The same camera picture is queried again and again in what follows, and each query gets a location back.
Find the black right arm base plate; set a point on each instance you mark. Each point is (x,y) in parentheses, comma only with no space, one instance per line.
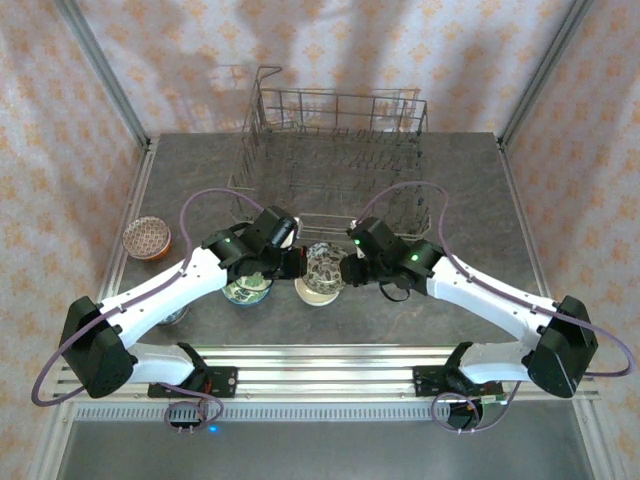
(425,382)

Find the aluminium mounting rail beam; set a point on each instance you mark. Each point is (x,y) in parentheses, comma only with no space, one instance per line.
(325,372)

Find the green leaf pattern bowl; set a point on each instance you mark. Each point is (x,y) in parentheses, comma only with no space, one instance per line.
(247,292)

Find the blue floral bowl pink exterior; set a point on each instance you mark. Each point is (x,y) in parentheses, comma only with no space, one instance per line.
(175,316)

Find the red lattice pattern bowl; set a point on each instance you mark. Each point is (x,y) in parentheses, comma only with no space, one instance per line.
(146,235)

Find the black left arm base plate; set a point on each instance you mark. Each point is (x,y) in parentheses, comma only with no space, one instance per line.
(225,382)

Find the aluminium frame post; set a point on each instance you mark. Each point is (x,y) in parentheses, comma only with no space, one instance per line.
(104,70)
(543,70)

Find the aluminium table edge rail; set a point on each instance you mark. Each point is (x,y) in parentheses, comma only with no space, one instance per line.
(132,190)

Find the dark leaf pattern bowl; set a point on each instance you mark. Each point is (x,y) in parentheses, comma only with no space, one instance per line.
(324,270)

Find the black electronics box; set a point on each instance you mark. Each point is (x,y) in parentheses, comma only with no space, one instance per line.
(182,426)
(465,417)

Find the green circuit board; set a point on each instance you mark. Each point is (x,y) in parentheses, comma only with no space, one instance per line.
(492,399)

